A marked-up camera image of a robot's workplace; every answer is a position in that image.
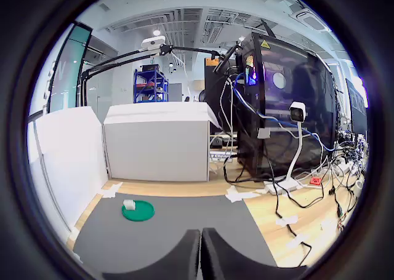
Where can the small white plastic terminal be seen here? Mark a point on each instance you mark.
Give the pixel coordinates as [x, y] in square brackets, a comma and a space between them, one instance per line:
[129, 204]

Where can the round green lid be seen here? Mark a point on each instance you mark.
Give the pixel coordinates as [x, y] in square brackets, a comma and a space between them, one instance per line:
[143, 213]

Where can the dark grey mat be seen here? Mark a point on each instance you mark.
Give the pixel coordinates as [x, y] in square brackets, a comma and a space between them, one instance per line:
[191, 212]

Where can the white tape strip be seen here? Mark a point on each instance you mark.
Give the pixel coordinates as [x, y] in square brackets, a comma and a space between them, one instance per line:
[286, 220]
[297, 240]

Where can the white tape cross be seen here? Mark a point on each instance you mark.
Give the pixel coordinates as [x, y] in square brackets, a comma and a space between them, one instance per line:
[111, 191]
[240, 195]

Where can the white power strip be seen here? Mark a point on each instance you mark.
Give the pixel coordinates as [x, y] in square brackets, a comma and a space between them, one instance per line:
[286, 187]

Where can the small red item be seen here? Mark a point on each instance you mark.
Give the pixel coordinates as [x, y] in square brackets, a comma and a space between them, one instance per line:
[316, 181]

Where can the white partition box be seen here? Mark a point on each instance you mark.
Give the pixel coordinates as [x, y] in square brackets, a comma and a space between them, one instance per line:
[154, 144]
[38, 169]
[77, 154]

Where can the blue shelf rack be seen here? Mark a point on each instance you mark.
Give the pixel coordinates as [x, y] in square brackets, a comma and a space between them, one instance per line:
[135, 89]

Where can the large black cabinet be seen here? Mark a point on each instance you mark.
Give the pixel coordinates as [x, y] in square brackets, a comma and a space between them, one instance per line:
[314, 86]

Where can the black monitor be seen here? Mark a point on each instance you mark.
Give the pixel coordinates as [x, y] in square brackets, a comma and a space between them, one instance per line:
[357, 107]

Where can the teal glass panel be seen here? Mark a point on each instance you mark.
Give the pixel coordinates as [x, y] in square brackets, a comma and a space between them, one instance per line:
[70, 70]

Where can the white overhead webcam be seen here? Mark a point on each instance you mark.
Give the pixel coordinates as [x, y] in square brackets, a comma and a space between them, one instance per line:
[154, 42]

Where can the white camera on stand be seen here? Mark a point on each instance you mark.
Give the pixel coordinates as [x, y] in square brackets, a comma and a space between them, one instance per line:
[298, 110]

